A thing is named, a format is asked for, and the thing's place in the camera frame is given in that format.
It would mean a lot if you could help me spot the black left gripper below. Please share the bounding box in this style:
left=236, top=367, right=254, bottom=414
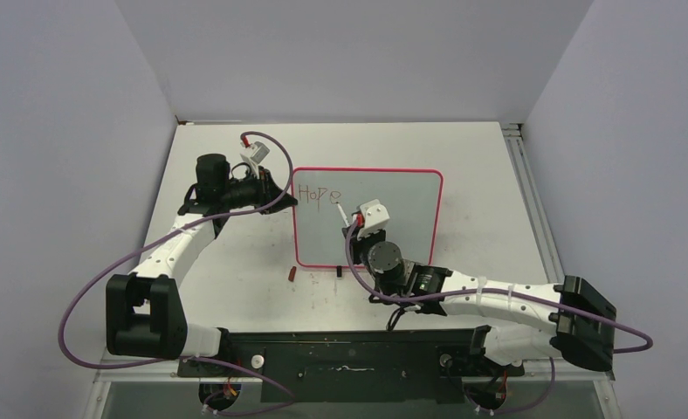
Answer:
left=220, top=166, right=297, bottom=215

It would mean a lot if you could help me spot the white whiteboard marker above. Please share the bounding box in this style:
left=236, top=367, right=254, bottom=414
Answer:
left=336, top=202, right=350, bottom=228

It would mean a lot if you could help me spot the pink framed whiteboard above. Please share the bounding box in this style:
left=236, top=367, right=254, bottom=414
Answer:
left=291, top=167, right=444, bottom=268

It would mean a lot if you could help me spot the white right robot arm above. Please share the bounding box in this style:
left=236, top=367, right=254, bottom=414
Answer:
left=342, top=227, right=616, bottom=374

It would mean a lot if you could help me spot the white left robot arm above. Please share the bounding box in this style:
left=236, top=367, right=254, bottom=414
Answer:
left=106, top=154, right=298, bottom=376

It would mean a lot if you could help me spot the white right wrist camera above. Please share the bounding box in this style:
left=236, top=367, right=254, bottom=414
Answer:
left=355, top=199, right=389, bottom=239

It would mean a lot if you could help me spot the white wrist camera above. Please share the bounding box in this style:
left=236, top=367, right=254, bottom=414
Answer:
left=240, top=140, right=270, bottom=178
left=355, top=199, right=389, bottom=239

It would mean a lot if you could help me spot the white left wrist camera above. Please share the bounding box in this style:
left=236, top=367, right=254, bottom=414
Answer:
left=240, top=140, right=270, bottom=178

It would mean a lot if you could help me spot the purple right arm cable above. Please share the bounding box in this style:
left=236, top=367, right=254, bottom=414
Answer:
left=344, top=222, right=654, bottom=416

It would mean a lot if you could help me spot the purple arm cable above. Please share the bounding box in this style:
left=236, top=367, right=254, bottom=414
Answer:
left=344, top=222, right=654, bottom=416
left=58, top=131, right=298, bottom=417

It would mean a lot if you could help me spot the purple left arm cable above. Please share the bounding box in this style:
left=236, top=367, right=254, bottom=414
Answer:
left=58, top=131, right=298, bottom=417

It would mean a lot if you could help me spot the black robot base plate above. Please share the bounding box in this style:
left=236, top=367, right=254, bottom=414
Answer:
left=177, top=326, right=525, bottom=403

